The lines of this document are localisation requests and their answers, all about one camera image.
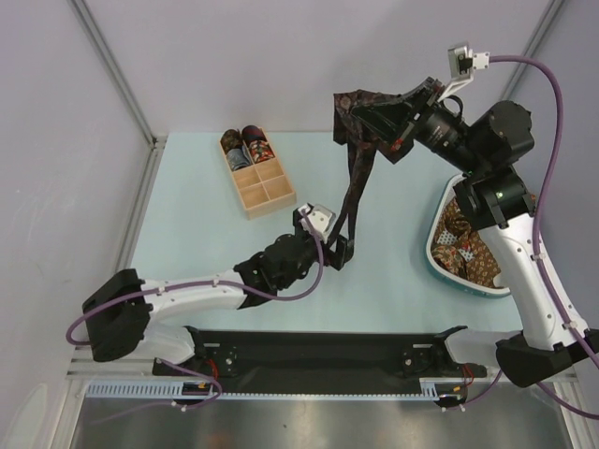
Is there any dark paisley tie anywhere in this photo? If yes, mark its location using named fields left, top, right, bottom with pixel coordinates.
left=328, top=90, right=409, bottom=247

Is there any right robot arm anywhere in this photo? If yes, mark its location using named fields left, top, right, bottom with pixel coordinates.
left=349, top=79, right=598, bottom=387

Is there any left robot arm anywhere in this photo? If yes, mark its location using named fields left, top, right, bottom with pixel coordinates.
left=81, top=232, right=354, bottom=374

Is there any white teal plastic basket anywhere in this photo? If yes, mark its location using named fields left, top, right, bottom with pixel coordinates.
left=425, top=174, right=510, bottom=297

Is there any wooden compartment box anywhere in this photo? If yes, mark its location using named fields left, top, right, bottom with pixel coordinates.
left=219, top=127, right=297, bottom=220

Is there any brown patterned tie in basket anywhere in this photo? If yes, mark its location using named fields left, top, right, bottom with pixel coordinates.
left=431, top=198, right=501, bottom=289

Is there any red black rolled tie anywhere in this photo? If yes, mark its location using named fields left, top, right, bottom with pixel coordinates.
left=248, top=139, right=275, bottom=164

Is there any navy red rolled tie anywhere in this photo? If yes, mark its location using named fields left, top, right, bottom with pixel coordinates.
left=241, top=125, right=267, bottom=145

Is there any grey blue rolled tie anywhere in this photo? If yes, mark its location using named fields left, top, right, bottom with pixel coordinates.
left=226, top=147, right=251, bottom=172

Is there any brown rolled tie in box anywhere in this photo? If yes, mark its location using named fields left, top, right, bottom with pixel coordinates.
left=220, top=129, right=243, bottom=153

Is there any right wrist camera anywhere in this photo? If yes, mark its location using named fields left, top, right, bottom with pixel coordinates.
left=447, top=43, right=490, bottom=91

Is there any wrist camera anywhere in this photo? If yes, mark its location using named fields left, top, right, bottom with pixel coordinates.
left=447, top=43, right=490, bottom=91
left=298, top=203, right=336, bottom=242

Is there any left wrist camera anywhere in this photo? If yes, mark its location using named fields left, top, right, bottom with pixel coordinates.
left=298, top=203, right=336, bottom=242

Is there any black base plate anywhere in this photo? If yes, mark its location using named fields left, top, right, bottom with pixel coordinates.
left=152, top=329, right=487, bottom=390

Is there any white cable duct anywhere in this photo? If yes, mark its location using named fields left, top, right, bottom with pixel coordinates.
left=85, top=379, right=465, bottom=403

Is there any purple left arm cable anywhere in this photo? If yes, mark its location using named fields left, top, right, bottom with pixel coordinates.
left=67, top=208, right=329, bottom=425

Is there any aluminium frame rail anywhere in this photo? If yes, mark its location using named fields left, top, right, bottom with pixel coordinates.
left=67, top=0, right=158, bottom=149

